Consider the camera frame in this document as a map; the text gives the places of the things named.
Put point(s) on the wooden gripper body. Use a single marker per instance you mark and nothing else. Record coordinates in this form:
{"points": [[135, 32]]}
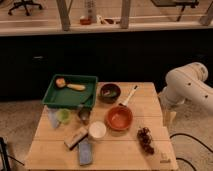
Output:
{"points": [[168, 117]]}

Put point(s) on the white handled brush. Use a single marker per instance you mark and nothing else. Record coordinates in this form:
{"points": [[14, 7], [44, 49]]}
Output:
{"points": [[132, 92]]}

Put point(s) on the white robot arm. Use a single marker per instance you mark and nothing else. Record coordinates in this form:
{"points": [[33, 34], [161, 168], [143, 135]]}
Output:
{"points": [[186, 82]]}

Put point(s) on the white paper cup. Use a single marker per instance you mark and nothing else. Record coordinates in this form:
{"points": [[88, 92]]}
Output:
{"points": [[97, 130]]}

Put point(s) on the small metal cup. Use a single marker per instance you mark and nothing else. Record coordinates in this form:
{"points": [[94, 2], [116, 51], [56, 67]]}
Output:
{"points": [[84, 115]]}

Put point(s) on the green plastic cup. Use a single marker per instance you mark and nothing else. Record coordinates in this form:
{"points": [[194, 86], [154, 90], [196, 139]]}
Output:
{"points": [[63, 115]]}

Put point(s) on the dark grape bunch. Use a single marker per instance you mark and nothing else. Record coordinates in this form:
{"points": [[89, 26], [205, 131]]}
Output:
{"points": [[145, 140]]}

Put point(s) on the orange clay bowl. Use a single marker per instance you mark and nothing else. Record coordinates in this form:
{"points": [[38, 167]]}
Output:
{"points": [[119, 118]]}

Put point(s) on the dark brown bowl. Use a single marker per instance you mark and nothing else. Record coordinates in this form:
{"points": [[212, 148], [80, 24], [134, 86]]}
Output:
{"points": [[109, 93]]}

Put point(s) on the blue grey sponge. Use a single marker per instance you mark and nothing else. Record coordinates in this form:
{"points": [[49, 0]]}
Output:
{"points": [[85, 152]]}

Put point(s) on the wooden block eraser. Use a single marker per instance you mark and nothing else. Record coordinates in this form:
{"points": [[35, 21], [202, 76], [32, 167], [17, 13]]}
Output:
{"points": [[72, 140]]}

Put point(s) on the green plastic tray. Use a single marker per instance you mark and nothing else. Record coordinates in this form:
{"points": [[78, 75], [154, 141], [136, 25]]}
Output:
{"points": [[69, 98]]}

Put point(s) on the clear plastic bag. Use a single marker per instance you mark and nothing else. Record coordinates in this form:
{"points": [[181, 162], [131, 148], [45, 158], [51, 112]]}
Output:
{"points": [[51, 113]]}

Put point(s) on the red object on shelf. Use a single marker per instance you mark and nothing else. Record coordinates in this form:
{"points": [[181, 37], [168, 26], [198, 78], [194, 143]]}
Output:
{"points": [[84, 21]]}

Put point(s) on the black stand at left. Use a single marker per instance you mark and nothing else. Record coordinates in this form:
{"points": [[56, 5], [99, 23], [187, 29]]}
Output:
{"points": [[5, 156]]}

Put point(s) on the black office chair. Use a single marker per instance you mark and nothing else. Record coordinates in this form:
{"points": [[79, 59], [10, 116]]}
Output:
{"points": [[25, 4]]}

